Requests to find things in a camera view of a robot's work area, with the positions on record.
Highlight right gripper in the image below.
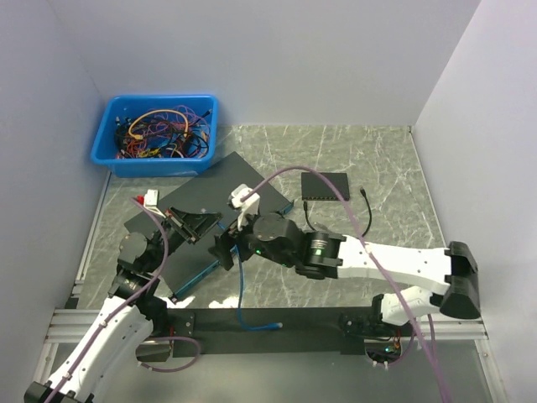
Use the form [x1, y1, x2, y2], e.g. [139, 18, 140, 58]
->
[208, 206, 296, 270]

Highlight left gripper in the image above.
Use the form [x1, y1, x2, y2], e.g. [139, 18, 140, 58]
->
[144, 205, 223, 272]

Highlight blue ethernet cable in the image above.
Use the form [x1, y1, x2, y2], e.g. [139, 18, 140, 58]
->
[216, 221, 284, 333]

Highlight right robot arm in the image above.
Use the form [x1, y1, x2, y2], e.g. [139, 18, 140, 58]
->
[209, 213, 481, 335]

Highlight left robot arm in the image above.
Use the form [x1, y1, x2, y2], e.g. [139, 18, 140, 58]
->
[23, 207, 222, 402]

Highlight blue plastic bin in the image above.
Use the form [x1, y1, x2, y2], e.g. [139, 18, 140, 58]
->
[91, 95, 219, 178]

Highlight large black network switch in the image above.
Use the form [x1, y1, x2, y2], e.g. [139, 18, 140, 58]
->
[123, 150, 295, 301]

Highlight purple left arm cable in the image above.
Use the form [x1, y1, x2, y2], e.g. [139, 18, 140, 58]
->
[41, 196, 202, 403]

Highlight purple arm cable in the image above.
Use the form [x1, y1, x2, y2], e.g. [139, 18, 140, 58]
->
[41, 196, 202, 403]
[242, 166, 454, 403]

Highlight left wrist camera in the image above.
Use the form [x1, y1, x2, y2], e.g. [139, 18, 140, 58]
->
[135, 189, 164, 217]

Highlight tangled cables in bin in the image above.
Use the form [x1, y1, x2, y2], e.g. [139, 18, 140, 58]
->
[112, 104, 212, 160]

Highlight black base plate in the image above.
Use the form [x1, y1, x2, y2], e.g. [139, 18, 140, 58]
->
[151, 307, 413, 355]

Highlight small black network switch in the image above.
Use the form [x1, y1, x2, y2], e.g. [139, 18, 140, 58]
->
[300, 172, 350, 202]

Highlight black cable on table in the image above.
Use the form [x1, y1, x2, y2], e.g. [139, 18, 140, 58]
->
[302, 187, 373, 238]

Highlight aluminium rail frame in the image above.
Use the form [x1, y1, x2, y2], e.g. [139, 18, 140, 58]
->
[34, 188, 488, 383]

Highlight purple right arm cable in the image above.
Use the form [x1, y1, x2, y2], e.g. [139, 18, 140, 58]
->
[242, 166, 454, 403]

